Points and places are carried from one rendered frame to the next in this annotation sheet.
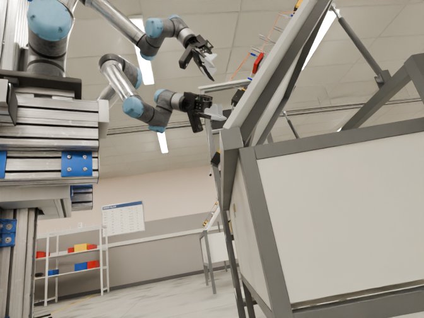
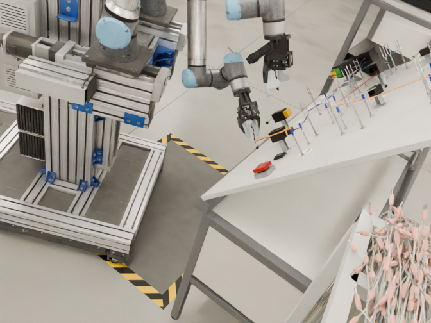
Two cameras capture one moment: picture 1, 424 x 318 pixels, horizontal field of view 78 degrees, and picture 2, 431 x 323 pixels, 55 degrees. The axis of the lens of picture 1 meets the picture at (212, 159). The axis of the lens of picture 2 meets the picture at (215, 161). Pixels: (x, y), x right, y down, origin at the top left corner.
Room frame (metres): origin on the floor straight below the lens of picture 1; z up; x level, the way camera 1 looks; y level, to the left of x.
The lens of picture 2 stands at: (-0.34, -0.52, 1.97)
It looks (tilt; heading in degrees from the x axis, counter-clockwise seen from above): 40 degrees down; 25
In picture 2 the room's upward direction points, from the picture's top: 18 degrees clockwise
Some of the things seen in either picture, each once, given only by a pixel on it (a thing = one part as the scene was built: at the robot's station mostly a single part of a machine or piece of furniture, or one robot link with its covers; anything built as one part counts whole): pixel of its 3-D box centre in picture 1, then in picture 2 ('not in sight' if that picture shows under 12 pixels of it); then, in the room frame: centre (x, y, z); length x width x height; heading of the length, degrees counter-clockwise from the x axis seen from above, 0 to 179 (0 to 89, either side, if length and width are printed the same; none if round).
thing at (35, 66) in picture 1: (46, 81); (120, 40); (0.76, 0.53, 1.21); 0.15 x 0.15 x 0.10
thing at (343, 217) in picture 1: (306, 224); (313, 212); (1.26, -0.37, 0.60); 1.17 x 0.58 x 0.40; 1
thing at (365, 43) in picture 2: not in sight; (378, 61); (2.12, -0.18, 1.09); 0.35 x 0.33 x 0.07; 1
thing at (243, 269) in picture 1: (238, 238); not in sight; (1.52, -0.07, 0.60); 0.55 x 0.02 x 0.39; 1
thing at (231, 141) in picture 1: (227, 187); (273, 143); (1.25, -0.05, 0.83); 1.18 x 0.05 x 0.06; 1
